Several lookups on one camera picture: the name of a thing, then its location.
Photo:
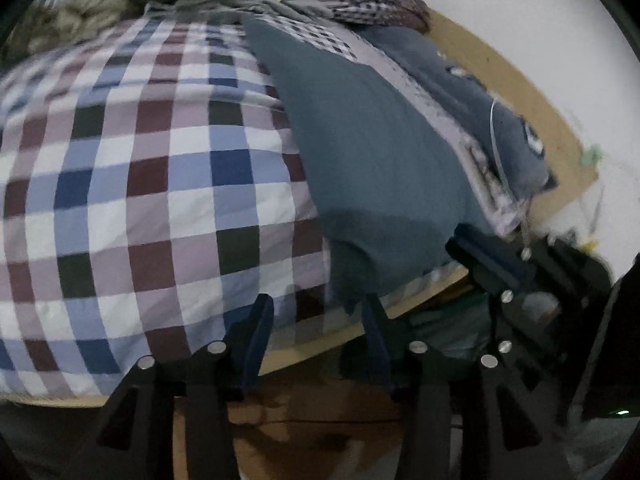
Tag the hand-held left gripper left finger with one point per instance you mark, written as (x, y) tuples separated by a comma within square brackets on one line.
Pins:
[(255, 340)]

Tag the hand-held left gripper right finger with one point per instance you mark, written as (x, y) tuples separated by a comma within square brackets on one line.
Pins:
[(375, 340)]

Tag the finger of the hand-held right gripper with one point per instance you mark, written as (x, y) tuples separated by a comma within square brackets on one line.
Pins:
[(495, 255), (480, 275)]

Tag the teal fleece sweater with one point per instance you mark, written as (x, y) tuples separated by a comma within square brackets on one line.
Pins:
[(375, 160)]

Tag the blue cartoon print pillow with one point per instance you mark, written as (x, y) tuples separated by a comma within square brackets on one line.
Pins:
[(450, 95)]

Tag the wooden headboard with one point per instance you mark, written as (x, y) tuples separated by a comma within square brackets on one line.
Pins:
[(525, 85)]

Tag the checked bed sheet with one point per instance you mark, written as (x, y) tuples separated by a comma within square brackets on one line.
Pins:
[(150, 185)]

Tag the khaki garment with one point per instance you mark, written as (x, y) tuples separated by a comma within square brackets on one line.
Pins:
[(65, 25)]

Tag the wooden bed frame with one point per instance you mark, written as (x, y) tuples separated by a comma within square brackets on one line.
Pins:
[(310, 345)]

